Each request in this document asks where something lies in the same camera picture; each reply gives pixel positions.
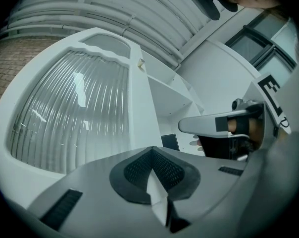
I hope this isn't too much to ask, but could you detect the black pen holder box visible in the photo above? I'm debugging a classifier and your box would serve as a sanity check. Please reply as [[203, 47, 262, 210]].
[[161, 133, 180, 151]]

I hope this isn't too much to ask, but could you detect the black head camera mount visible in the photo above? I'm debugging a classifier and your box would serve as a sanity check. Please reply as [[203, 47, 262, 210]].
[[184, 0, 240, 21]]

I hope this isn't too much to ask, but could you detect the row of white ceiling pipes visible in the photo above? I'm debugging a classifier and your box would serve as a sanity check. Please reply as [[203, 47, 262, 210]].
[[0, 0, 205, 70]]

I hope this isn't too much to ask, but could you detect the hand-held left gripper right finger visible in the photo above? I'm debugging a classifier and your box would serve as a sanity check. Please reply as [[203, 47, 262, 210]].
[[151, 146, 250, 234]]

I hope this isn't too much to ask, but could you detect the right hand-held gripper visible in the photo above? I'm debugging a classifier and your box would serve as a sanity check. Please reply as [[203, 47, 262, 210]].
[[178, 73, 293, 160]]

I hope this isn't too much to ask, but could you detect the white shelving unit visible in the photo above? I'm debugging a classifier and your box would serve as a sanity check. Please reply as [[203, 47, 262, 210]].
[[129, 42, 208, 159]]

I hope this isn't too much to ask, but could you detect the black framed window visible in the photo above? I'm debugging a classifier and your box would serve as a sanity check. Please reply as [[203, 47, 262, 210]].
[[224, 8, 299, 84]]

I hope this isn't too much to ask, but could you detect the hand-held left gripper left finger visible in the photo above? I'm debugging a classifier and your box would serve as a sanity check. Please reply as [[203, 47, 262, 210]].
[[27, 146, 170, 237]]

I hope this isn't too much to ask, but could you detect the ribbed glass cabinet door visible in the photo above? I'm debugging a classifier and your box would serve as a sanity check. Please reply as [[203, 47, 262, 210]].
[[0, 26, 163, 183]]

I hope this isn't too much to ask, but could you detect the person's right hand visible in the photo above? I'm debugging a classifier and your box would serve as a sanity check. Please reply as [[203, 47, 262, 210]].
[[227, 119, 264, 149]]

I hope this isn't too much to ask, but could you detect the light grey paw-print sweatshirt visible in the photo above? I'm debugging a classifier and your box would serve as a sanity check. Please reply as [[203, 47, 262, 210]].
[[238, 58, 299, 233]]

